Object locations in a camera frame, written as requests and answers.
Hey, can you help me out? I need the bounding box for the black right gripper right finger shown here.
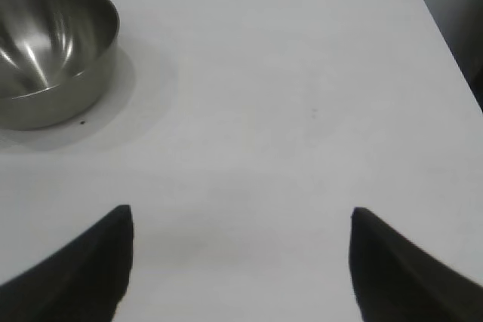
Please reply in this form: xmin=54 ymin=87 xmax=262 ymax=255
xmin=348 ymin=206 xmax=483 ymax=322

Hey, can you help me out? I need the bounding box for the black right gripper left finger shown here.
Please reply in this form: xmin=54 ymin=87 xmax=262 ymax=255
xmin=0 ymin=204 xmax=135 ymax=322

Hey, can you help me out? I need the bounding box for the stainless steel mixing bowl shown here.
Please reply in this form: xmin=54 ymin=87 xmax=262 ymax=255
xmin=0 ymin=0 xmax=121 ymax=132

